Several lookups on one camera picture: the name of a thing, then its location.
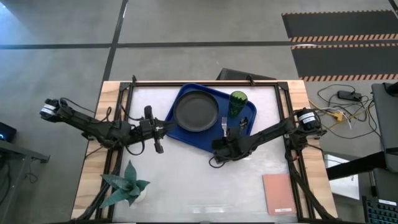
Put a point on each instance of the black frame clamp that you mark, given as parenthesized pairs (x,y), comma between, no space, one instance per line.
(251,81)
(134,79)

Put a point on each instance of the blue-lit keyboard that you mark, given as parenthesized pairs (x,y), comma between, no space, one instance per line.
(381,213)

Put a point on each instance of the white plastic table sheet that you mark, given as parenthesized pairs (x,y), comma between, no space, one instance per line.
(202,193)

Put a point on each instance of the grey metal desk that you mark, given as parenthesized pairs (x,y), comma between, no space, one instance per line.
(21,152)

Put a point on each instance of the teal artificial plant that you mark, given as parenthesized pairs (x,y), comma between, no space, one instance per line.
(124,185)

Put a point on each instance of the black table crossbar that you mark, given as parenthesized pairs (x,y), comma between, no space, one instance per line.
(354,166)

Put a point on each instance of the black orange-edged floor mat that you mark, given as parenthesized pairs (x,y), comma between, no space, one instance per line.
(339,25)
(345,62)

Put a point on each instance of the white plant pot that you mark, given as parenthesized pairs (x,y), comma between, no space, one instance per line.
(141,196)

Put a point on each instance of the pink notebook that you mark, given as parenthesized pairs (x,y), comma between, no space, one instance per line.
(278,193)

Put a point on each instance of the white floor board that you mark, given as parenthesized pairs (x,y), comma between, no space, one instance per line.
(345,186)

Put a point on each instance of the green patterned cup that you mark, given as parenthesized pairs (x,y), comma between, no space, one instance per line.
(237,102)

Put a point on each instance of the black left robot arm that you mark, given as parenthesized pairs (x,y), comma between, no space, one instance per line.
(87,124)

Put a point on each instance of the black round plate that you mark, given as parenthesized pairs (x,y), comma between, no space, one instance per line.
(196,112)

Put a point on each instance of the black power adapter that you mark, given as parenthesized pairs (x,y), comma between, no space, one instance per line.
(349,95)

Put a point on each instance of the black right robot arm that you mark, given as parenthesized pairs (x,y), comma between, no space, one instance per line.
(273,130)

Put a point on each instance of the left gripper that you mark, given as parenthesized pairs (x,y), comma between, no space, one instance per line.
(150,129)

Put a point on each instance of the black flat panel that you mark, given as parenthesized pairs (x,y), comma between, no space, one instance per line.
(242,75)

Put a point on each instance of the blue plastic tray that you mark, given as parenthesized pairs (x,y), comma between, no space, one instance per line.
(199,139)

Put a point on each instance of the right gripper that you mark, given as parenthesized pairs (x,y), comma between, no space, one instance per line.
(231,149)

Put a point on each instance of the black electronic device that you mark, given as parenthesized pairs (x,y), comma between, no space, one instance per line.
(7,132)

